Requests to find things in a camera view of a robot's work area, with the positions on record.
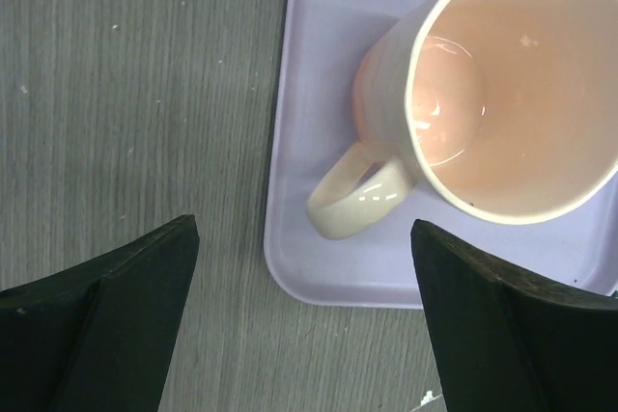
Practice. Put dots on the pink ceramic mug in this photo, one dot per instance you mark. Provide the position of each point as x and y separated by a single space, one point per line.
506 108

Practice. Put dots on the lilac plastic tray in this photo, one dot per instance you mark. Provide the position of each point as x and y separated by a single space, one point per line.
324 42

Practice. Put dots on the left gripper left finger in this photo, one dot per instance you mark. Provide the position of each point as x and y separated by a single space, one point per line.
99 336

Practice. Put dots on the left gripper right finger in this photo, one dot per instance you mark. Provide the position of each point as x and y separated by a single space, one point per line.
508 339

